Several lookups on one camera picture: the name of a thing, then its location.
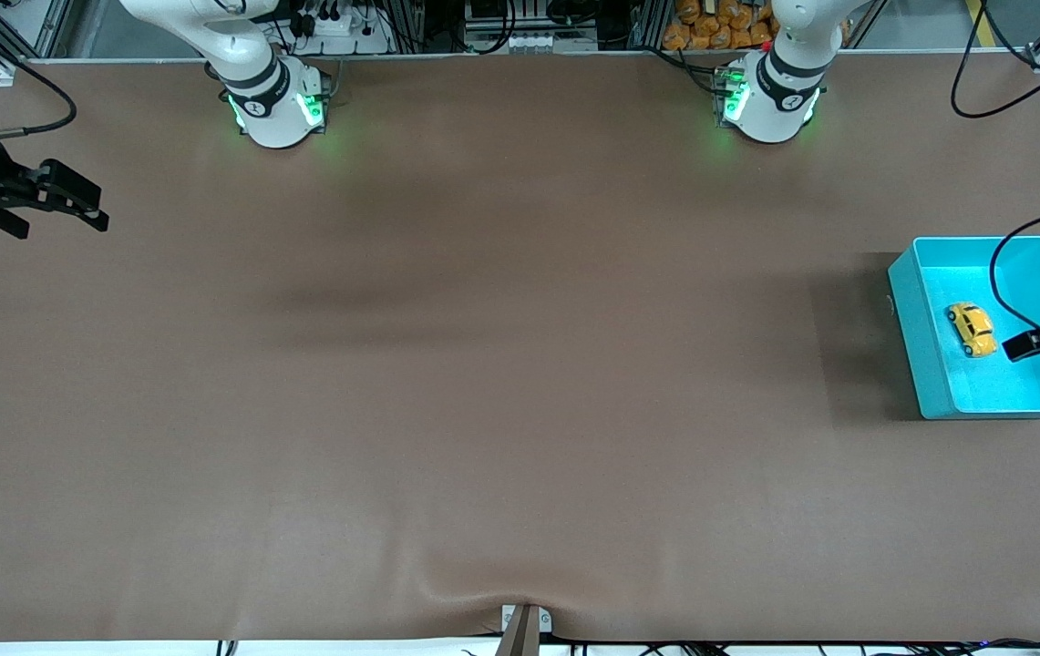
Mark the brown table mat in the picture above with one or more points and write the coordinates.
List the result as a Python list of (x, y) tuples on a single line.
[(520, 364)]

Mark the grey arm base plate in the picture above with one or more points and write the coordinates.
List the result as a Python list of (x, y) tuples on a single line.
[(722, 96), (324, 91)]

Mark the white power strip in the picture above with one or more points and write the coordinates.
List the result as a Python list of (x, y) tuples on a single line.
[(337, 32)]

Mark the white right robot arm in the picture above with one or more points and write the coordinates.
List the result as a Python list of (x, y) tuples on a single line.
[(237, 41)]

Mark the aluminium frame rail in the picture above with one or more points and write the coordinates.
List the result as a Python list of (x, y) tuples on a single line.
[(53, 27)]

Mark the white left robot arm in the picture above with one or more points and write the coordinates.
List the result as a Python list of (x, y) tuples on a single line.
[(770, 123)]

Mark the yellow beetle toy car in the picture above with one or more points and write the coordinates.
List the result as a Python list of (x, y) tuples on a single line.
[(971, 328)]

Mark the teal plastic storage bin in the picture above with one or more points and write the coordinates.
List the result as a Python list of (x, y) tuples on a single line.
[(984, 387)]

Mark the metal table clamp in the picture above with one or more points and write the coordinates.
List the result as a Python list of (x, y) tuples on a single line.
[(524, 629)]

